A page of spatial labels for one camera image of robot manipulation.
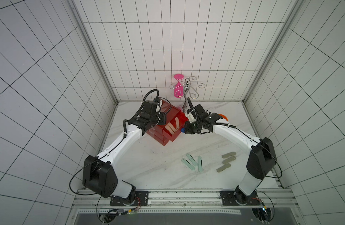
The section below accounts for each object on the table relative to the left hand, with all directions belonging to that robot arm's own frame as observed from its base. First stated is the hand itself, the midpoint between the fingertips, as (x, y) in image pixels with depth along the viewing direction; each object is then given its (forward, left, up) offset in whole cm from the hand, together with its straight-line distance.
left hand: (164, 119), depth 82 cm
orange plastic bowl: (+15, -44, -16) cm, 49 cm away
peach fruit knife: (-3, -2, -4) cm, 5 cm away
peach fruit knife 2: (-3, -5, -4) cm, 7 cm away
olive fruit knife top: (-13, -41, -20) cm, 48 cm away
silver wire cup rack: (+21, -14, +8) cm, 27 cm away
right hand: (-2, -12, -5) cm, 13 cm away
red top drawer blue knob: (-2, -7, -4) cm, 8 cm away
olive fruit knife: (-16, -42, -21) cm, 49 cm away
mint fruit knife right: (-20, -22, -19) cm, 36 cm away
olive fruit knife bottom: (-21, -37, -21) cm, 47 cm away
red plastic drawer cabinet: (-5, +5, -6) cm, 9 cm away
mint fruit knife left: (-20, -16, -20) cm, 32 cm away
